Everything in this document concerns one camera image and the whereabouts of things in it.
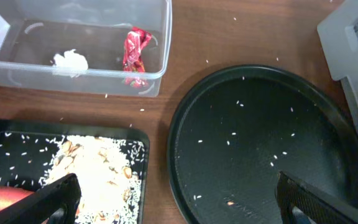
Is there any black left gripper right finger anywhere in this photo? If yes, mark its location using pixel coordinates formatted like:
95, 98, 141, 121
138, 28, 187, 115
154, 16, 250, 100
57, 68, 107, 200
275, 171, 358, 224

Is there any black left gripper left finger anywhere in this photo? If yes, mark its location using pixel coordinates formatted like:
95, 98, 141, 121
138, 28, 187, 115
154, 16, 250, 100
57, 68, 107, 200
0, 174, 81, 224

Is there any red snack wrapper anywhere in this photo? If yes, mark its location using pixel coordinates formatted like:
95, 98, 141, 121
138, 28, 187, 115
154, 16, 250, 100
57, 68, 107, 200
122, 27, 152, 73

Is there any spilled oatmeal and rice pile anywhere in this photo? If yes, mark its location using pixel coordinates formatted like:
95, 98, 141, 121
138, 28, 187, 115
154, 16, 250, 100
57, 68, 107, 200
41, 135, 140, 223

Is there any black rectangular tray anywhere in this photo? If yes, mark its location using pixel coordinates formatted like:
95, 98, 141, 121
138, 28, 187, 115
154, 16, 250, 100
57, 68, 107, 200
0, 119, 150, 224

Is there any round black tray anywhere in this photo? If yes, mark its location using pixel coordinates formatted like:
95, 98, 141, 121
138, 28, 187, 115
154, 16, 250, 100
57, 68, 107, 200
167, 65, 358, 223

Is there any crumpled white tissue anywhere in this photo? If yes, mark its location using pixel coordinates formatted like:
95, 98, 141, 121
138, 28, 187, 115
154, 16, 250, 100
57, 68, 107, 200
52, 49, 89, 78

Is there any clear plastic bin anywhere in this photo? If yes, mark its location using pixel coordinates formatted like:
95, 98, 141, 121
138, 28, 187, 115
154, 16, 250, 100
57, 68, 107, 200
0, 0, 173, 97

